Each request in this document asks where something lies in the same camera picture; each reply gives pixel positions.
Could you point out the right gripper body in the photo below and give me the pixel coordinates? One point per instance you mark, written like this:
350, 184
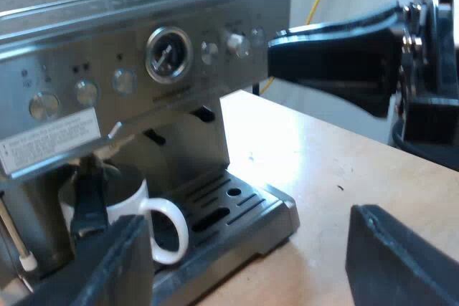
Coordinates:
437, 69

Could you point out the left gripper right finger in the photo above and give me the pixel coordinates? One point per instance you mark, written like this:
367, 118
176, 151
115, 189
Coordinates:
398, 259

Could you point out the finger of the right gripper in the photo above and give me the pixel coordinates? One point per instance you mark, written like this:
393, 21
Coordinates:
333, 66
344, 21

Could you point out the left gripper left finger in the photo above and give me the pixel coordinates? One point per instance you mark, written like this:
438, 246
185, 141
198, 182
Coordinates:
111, 266

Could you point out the white mug with red print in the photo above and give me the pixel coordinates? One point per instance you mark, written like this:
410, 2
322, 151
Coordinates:
125, 198

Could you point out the steel espresso machine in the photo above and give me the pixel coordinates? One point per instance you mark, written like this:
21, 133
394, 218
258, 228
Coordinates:
186, 80

